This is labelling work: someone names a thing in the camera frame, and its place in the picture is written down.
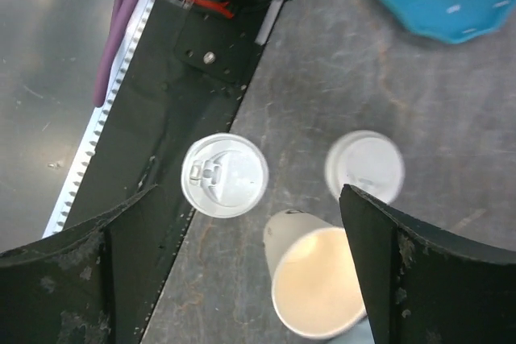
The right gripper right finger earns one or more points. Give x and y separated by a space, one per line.
423 284

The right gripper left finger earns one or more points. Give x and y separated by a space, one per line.
86 284

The white paper coffee cup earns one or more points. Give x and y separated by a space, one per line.
314 286

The white plastic cup lid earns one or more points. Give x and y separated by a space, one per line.
368 160

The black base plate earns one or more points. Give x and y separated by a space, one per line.
187 80

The blue cable duct rail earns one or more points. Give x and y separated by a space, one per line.
97 121

